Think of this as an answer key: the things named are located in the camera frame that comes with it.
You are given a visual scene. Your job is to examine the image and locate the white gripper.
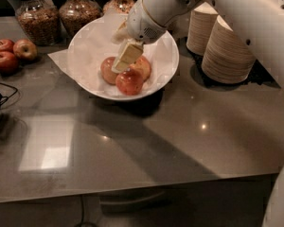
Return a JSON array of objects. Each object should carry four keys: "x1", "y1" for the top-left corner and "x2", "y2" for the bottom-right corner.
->
[{"x1": 112, "y1": 0, "x2": 167, "y2": 73}]

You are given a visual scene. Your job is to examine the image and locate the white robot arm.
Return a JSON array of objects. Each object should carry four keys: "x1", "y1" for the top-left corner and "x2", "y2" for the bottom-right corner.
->
[{"x1": 112, "y1": 0, "x2": 284, "y2": 94}]

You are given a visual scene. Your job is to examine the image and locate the back right apple in bowl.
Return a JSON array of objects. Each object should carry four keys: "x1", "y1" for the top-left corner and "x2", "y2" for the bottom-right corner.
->
[{"x1": 130, "y1": 56, "x2": 151, "y2": 81}]

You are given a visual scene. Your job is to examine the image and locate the apple in bowl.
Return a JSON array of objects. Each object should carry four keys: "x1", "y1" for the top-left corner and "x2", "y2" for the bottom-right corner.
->
[
  {"x1": 100, "y1": 57, "x2": 118, "y2": 85},
  {"x1": 115, "y1": 69, "x2": 144, "y2": 96},
  {"x1": 130, "y1": 56, "x2": 151, "y2": 81}
]

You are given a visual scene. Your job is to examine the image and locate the white bowl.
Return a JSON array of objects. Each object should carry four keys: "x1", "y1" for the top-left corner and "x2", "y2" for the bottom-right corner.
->
[{"x1": 66, "y1": 14, "x2": 180, "y2": 102}]

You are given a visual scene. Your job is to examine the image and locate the left apple in bowl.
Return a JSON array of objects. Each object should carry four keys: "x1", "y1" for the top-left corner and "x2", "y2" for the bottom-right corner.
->
[{"x1": 100, "y1": 57, "x2": 118, "y2": 85}]

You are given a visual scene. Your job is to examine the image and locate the front apple in bowl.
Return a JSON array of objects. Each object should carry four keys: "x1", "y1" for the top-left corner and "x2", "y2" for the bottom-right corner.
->
[{"x1": 115, "y1": 69, "x2": 144, "y2": 96}]

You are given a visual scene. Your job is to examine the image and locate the red apple back right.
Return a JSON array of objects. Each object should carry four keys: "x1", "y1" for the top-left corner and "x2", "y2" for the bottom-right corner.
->
[{"x1": 13, "y1": 39, "x2": 38, "y2": 61}]

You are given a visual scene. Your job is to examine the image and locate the red apple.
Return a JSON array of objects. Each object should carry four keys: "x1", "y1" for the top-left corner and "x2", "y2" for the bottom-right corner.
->
[
  {"x1": 13, "y1": 39, "x2": 38, "y2": 61},
  {"x1": 0, "y1": 39, "x2": 14, "y2": 52},
  {"x1": 0, "y1": 51, "x2": 19, "y2": 76}
]

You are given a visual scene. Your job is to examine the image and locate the red apple front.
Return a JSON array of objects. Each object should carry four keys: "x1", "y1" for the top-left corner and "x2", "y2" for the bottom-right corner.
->
[{"x1": 0, "y1": 51, "x2": 19, "y2": 76}]

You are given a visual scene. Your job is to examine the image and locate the red apple back left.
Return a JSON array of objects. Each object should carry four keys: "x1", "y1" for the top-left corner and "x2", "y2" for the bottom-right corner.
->
[{"x1": 0, "y1": 39, "x2": 14, "y2": 52}]

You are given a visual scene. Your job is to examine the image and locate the white paper liner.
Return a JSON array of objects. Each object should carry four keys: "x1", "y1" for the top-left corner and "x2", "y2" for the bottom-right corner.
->
[{"x1": 47, "y1": 12, "x2": 176, "y2": 96}]

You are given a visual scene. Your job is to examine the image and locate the back stack of paper bowls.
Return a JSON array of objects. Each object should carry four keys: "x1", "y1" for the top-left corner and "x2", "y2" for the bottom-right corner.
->
[{"x1": 186, "y1": 2, "x2": 218, "y2": 56}]

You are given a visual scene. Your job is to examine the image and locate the glass jar with cereal leftmost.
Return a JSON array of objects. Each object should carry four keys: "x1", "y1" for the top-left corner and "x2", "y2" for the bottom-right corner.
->
[{"x1": 15, "y1": 0, "x2": 62, "y2": 45}]

